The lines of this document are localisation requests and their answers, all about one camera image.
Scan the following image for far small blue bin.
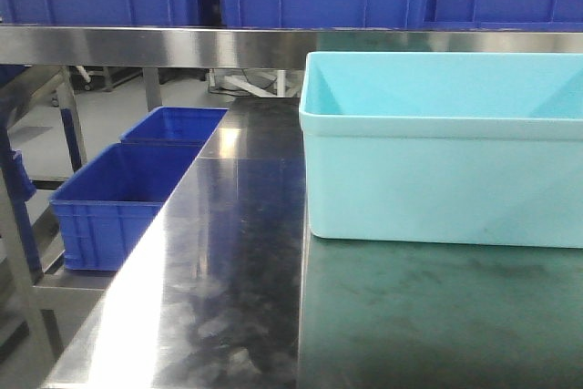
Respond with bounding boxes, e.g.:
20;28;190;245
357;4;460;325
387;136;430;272
119;107;227;146

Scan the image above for steel shelf rail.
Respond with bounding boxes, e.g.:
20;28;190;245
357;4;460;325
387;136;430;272
1;25;582;70

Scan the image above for small blue bin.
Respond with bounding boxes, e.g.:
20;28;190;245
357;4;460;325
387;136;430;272
50;143;200;271
119;107;227;146

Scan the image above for near small blue bin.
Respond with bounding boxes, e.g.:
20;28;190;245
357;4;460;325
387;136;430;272
50;143;200;271

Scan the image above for light cyan plastic bin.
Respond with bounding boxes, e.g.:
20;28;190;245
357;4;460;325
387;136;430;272
299;52;582;248

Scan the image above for steel rack leg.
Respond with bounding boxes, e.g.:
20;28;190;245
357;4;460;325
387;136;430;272
56;66;87;172

